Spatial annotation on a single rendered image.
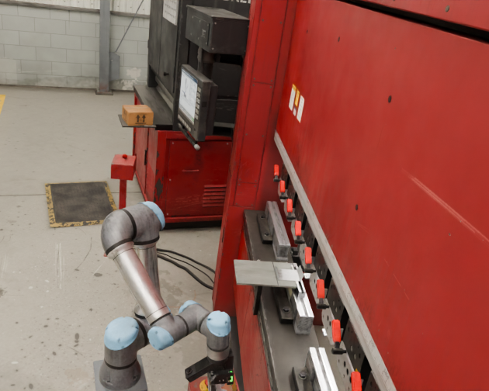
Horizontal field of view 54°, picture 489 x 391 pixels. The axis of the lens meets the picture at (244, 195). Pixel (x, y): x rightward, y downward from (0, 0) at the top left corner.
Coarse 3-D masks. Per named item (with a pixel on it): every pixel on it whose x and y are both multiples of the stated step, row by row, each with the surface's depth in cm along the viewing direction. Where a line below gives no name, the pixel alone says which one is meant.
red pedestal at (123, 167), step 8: (120, 160) 359; (128, 160) 361; (136, 160) 371; (112, 168) 352; (120, 168) 353; (128, 168) 353; (112, 176) 355; (120, 176) 355; (128, 176) 356; (120, 184) 366; (120, 192) 369; (120, 200) 372; (120, 208) 375; (104, 256) 384
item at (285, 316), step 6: (276, 288) 222; (282, 288) 223; (276, 294) 218; (282, 294) 218; (276, 300) 215; (282, 300) 214; (288, 300) 215; (282, 306) 210; (288, 306) 211; (282, 312) 207; (282, 318) 203; (288, 318) 204
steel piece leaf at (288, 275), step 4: (276, 268) 216; (276, 272) 215; (280, 272) 216; (284, 272) 217; (288, 272) 217; (292, 272) 218; (296, 272) 218; (280, 276) 214; (284, 276) 214; (288, 276) 214; (292, 276) 215; (296, 276) 215; (288, 280) 212; (292, 280) 212; (296, 280) 213
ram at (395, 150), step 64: (320, 0) 202; (320, 64) 194; (384, 64) 130; (448, 64) 98; (320, 128) 186; (384, 128) 126; (448, 128) 96; (320, 192) 179; (384, 192) 123; (448, 192) 94; (384, 256) 120; (448, 256) 92; (384, 320) 117; (448, 320) 90; (384, 384) 114; (448, 384) 89
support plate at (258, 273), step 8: (240, 264) 219; (248, 264) 220; (256, 264) 220; (264, 264) 221; (280, 264) 223; (288, 264) 224; (240, 272) 212; (248, 272) 213; (256, 272) 214; (264, 272) 215; (272, 272) 216; (240, 280) 207; (248, 280) 208; (256, 280) 209; (264, 280) 210; (272, 280) 210; (280, 280) 211
